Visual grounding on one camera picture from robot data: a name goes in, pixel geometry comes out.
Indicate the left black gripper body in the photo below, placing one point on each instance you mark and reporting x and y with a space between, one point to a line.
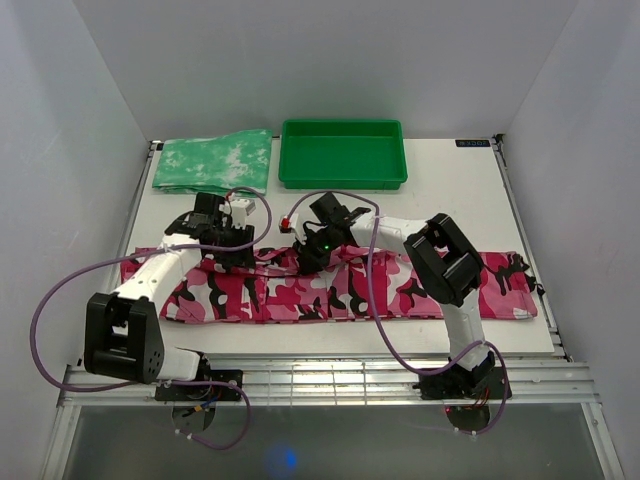
234 237

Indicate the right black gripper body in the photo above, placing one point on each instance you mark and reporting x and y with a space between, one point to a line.
318 247

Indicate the pink camouflage trousers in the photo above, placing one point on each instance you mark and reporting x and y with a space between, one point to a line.
354 287

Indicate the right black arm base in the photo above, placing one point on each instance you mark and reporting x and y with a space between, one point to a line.
458 384

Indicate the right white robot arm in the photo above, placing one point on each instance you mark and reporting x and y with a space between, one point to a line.
446 264

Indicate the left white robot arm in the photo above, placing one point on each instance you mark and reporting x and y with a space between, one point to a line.
123 338

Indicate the folded green white trousers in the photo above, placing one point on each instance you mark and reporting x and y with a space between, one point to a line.
215 165

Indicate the green plastic tray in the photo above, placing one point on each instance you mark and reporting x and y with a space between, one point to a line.
350 154

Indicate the dark label sticker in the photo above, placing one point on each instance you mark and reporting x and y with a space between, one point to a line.
473 143

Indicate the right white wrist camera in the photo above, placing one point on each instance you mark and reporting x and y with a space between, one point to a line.
292 224

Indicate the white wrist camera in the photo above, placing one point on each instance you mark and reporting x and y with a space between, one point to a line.
240 209
292 224

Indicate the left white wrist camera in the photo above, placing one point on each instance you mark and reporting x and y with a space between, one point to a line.
240 209

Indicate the aluminium rail frame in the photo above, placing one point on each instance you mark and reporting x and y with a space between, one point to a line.
329 402

